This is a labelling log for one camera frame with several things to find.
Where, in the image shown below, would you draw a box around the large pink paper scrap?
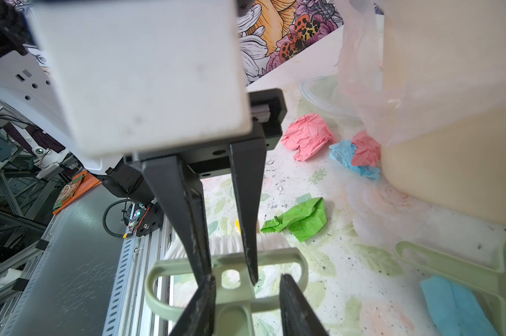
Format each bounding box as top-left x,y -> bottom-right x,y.
281,113 -> 335,162

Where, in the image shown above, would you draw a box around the orange booklet on floor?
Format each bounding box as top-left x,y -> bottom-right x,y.
53,170 -> 101,215

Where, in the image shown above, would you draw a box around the green paper scrap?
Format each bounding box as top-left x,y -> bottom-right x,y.
261,197 -> 327,242

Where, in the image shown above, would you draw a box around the yellow paper scrap centre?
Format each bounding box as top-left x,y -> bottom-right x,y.
235,220 -> 242,234

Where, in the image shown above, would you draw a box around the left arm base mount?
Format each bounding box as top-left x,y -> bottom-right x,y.
123,204 -> 165,239

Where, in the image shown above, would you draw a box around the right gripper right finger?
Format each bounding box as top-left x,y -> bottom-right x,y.
279,274 -> 328,336

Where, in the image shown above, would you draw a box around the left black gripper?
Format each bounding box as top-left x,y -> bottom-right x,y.
28,1 -> 267,172

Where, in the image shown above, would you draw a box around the cream bin with plastic bag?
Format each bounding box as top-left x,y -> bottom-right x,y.
335,1 -> 506,225

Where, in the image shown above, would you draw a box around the blue paper scrap near bin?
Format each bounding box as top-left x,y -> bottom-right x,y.
329,140 -> 381,181

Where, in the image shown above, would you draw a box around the aluminium front rail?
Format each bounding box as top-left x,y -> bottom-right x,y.
102,218 -> 172,336

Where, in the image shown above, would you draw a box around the blue paper scrap by dustpan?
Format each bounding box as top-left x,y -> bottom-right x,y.
420,276 -> 498,336

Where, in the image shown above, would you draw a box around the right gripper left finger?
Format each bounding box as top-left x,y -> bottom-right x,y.
170,274 -> 216,336

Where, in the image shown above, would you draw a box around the green plastic dustpan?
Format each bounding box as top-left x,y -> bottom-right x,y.
395,230 -> 506,336

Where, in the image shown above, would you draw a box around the green hand brush white bristles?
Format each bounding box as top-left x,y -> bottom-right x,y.
144,233 -> 309,335

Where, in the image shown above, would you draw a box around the clear glass bowl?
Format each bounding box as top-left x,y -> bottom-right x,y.
299,75 -> 360,120

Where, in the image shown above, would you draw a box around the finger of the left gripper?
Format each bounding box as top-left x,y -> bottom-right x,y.
141,155 -> 212,283
230,138 -> 267,284

